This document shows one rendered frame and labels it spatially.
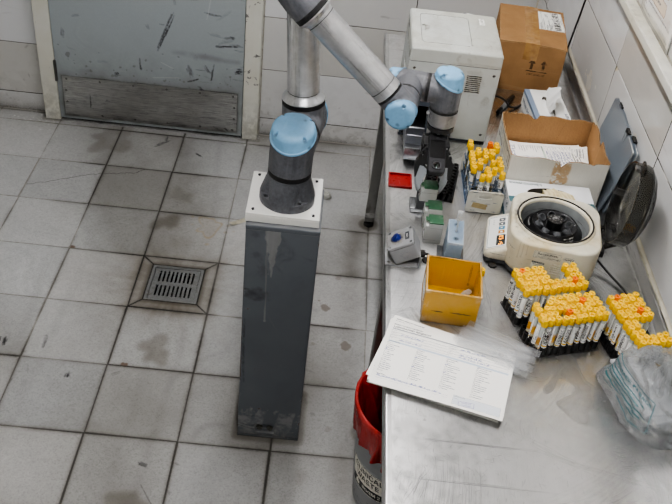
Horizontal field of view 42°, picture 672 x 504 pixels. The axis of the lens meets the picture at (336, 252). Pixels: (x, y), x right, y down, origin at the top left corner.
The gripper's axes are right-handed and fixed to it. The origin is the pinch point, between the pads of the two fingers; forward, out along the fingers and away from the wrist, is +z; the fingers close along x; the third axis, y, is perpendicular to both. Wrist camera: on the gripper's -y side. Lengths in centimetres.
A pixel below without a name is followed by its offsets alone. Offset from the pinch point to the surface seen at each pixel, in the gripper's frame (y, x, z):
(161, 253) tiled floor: 72, 90, 94
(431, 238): -15.9, -0.8, 4.4
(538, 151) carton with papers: 25.9, -34.2, -0.2
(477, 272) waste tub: -34.4, -10.5, -0.9
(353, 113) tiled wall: 169, 17, 76
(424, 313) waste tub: -46.2, 2.3, 3.5
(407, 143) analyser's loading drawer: 26.3, 5.0, 2.0
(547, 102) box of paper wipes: 57, -42, 0
